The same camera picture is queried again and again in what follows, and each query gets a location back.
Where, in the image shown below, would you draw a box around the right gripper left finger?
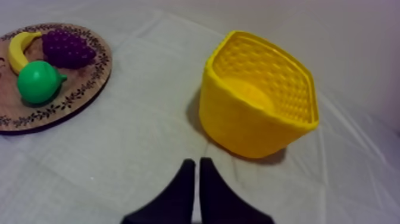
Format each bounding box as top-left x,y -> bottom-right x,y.
121,158 -> 196,224

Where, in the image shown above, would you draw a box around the round wooden board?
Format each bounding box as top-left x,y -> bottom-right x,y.
0,22 -> 113,135

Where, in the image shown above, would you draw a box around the purple toy grapes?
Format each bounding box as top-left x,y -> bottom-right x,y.
41,29 -> 97,70

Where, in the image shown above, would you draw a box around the yellow toy banana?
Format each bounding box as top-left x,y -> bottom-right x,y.
8,31 -> 42,75

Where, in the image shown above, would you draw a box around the green toy pear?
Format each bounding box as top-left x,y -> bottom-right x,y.
17,60 -> 68,105

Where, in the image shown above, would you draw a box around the yellow plastic basket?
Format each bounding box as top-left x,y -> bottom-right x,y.
198,30 -> 320,159

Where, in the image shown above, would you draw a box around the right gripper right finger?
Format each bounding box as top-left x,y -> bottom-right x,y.
199,157 -> 276,224

